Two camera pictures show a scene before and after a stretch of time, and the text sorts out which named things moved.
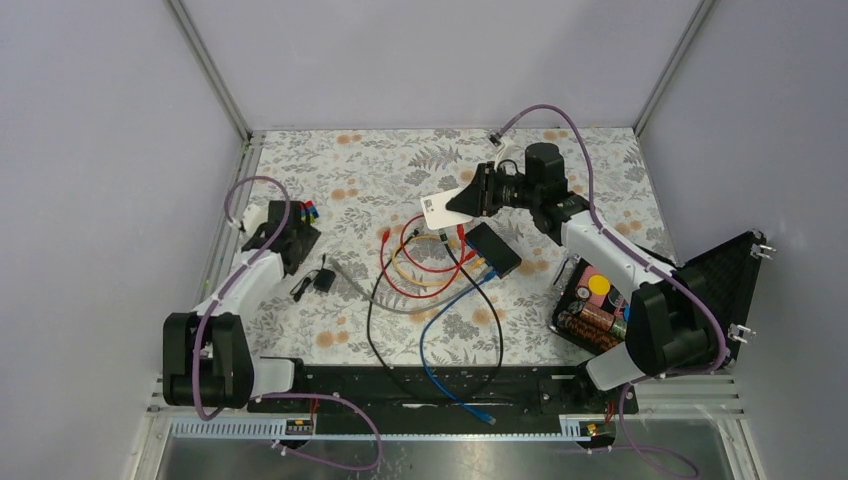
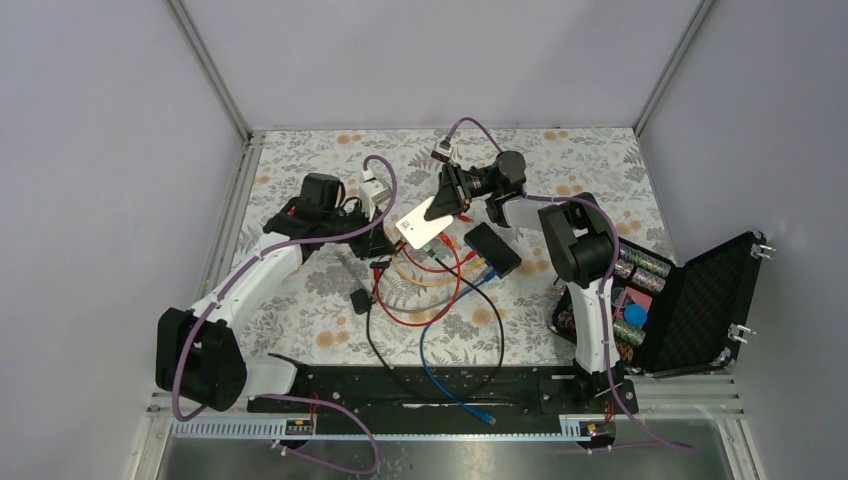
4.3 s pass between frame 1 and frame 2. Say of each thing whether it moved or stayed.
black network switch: stayed
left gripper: moved
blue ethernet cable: stayed
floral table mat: stayed
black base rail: stayed
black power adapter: moved
